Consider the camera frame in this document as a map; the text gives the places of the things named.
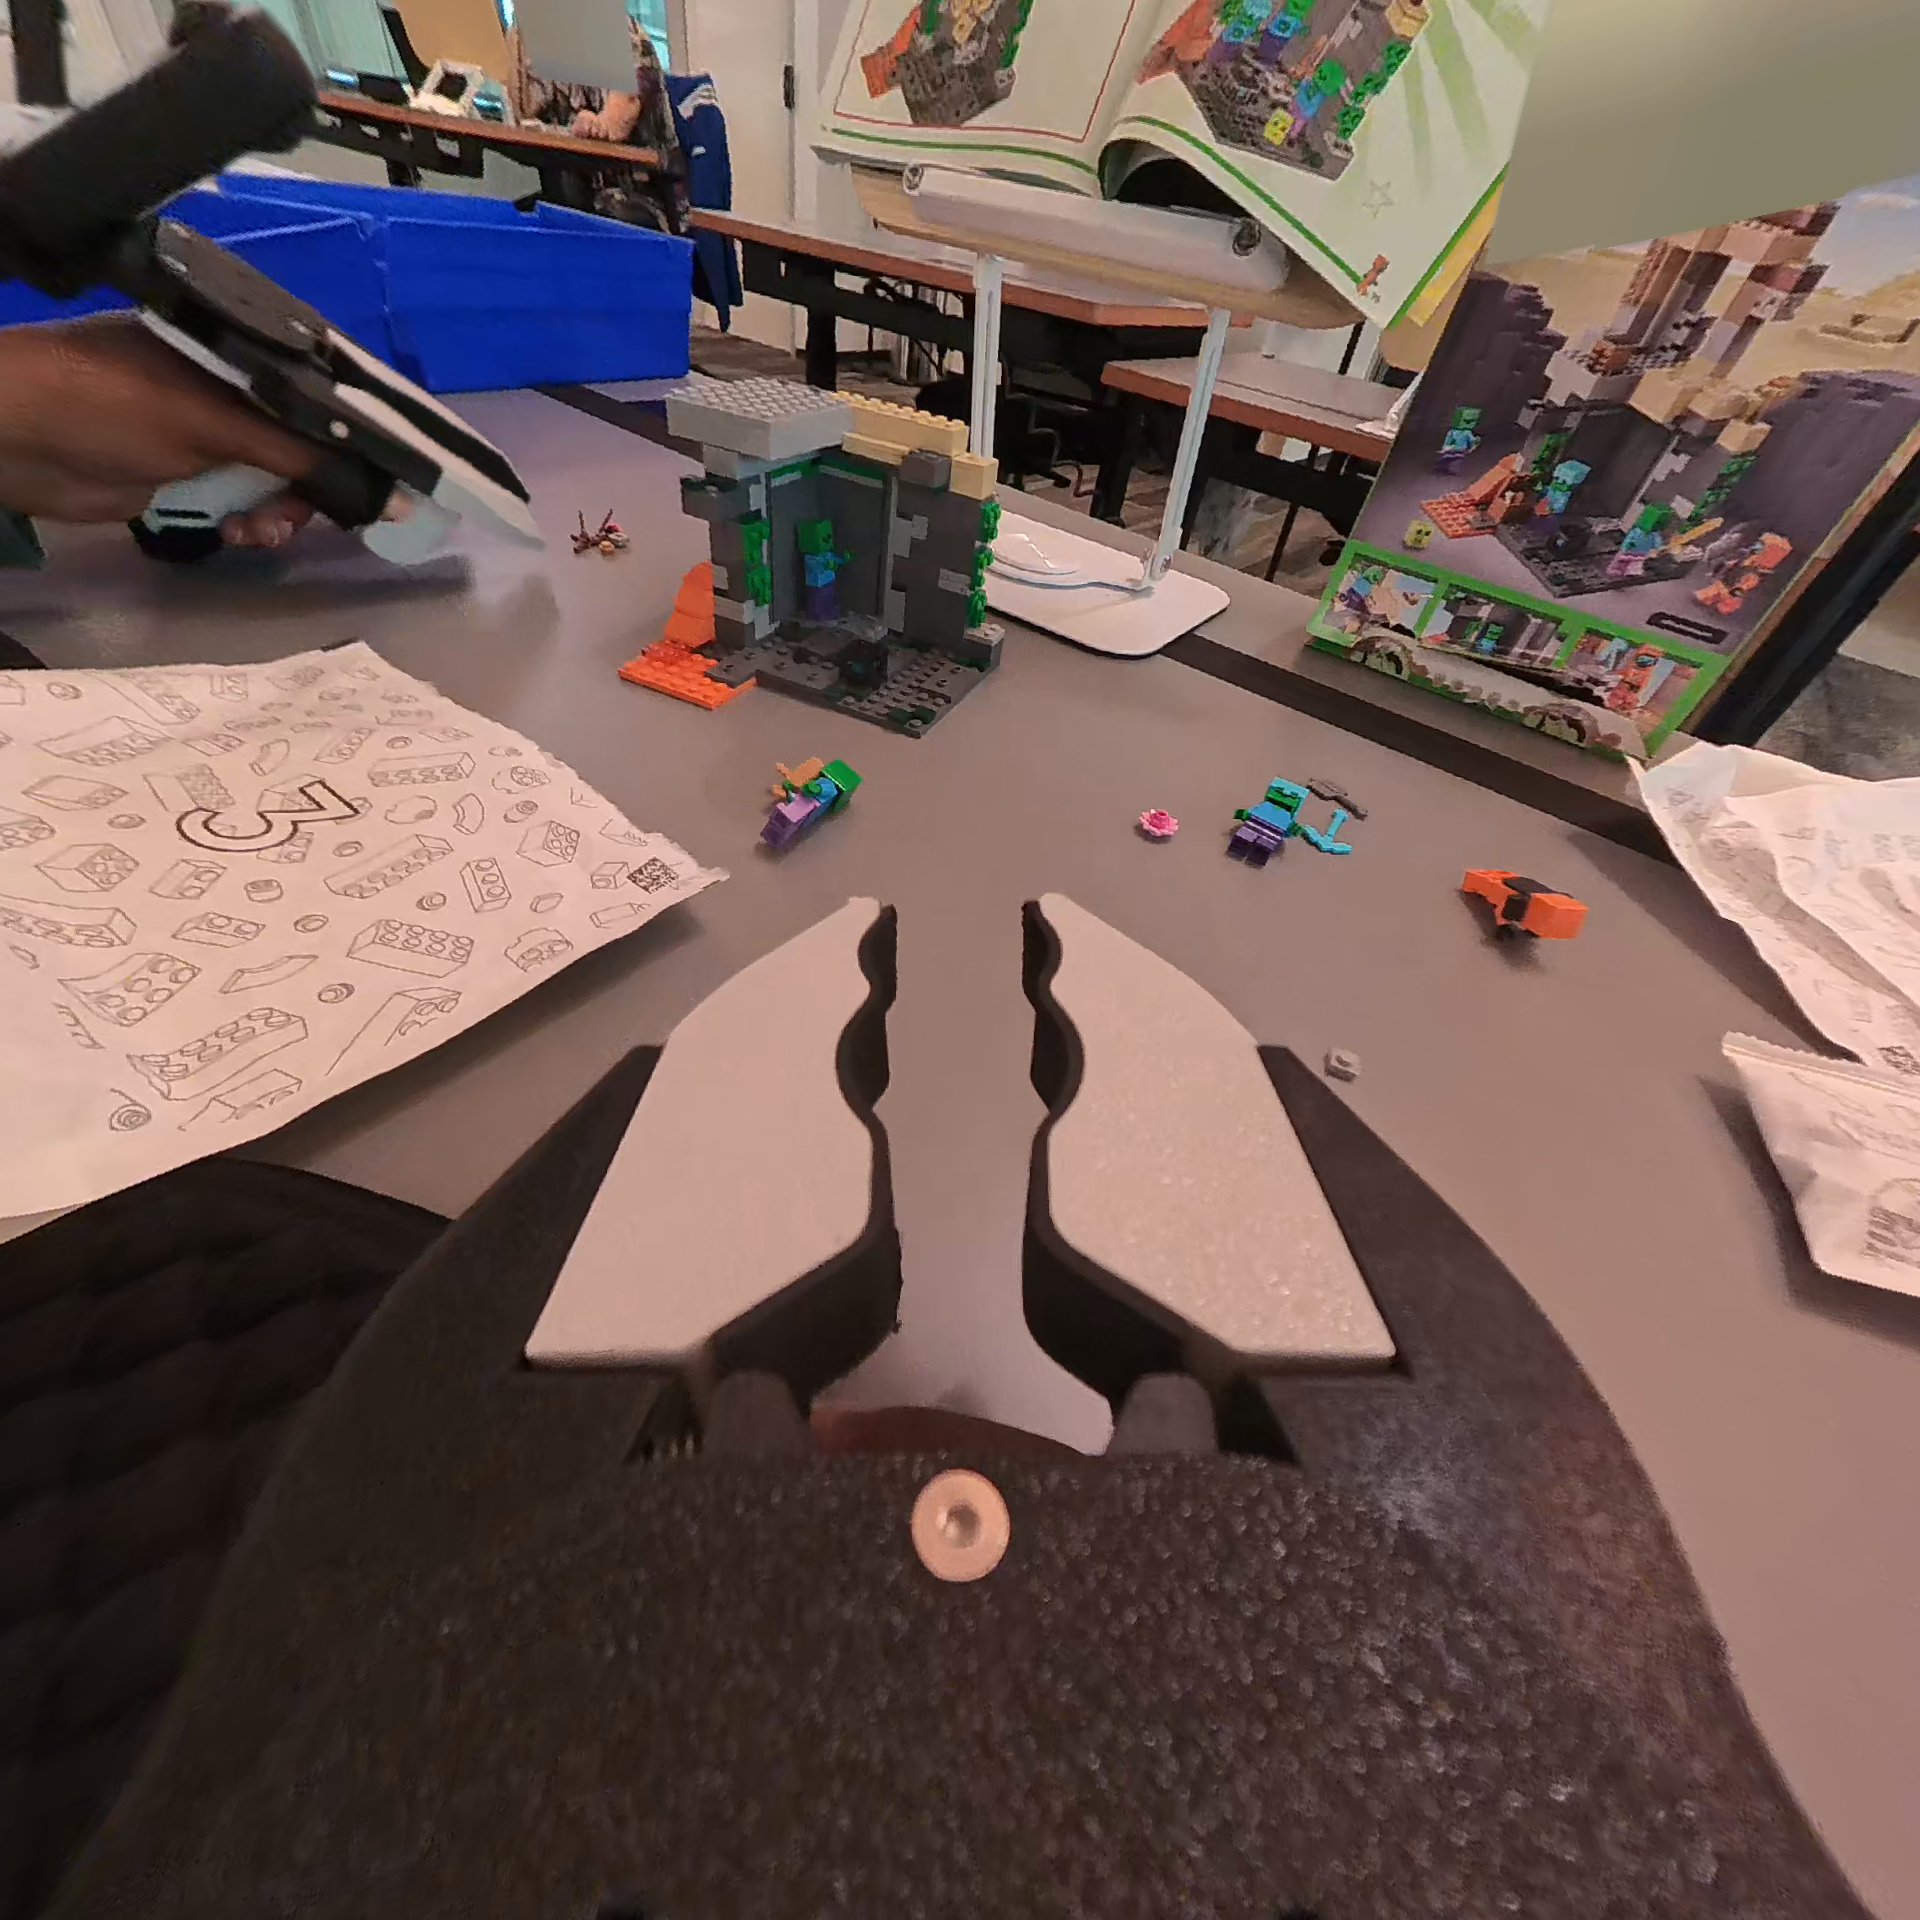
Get grey desk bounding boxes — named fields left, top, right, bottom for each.
left=0, top=369, right=1920, bottom=1920

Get grey toy brick building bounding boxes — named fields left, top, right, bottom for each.
left=619, top=375, right=1008, bottom=741

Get white book stand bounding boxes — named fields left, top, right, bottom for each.
left=852, top=157, right=1325, bottom=658

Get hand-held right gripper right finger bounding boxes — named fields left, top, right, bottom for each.
left=1020, top=892, right=1402, bottom=1370

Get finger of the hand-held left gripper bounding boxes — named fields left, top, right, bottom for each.
left=401, top=454, right=548, bottom=549
left=330, top=326, right=532, bottom=508

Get instruction booklet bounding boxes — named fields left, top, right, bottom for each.
left=815, top=0, right=1557, bottom=337

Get black quilted cushion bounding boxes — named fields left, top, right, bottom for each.
left=0, top=1155, right=455, bottom=1920

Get large white printed paper bag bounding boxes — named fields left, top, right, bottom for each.
left=0, top=643, right=731, bottom=1220

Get green toy box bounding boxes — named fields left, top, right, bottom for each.
left=1305, top=175, right=1920, bottom=764

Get zombie toy figure teal helmet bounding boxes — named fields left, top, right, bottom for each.
left=1227, top=777, right=1316, bottom=869

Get pile of white paper bags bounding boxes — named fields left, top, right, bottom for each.
left=1633, top=743, right=1920, bottom=1076

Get person's left hand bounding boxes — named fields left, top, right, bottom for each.
left=0, top=322, right=324, bottom=553

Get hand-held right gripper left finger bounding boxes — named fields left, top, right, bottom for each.
left=525, top=897, right=906, bottom=1370

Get wooden table black legs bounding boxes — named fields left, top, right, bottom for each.
left=315, top=87, right=665, bottom=207
left=690, top=207, right=1256, bottom=395

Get zombie toy figure gold sword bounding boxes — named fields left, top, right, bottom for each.
left=757, top=757, right=867, bottom=854

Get orange block toy creature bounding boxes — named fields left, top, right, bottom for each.
left=1458, top=867, right=1591, bottom=943

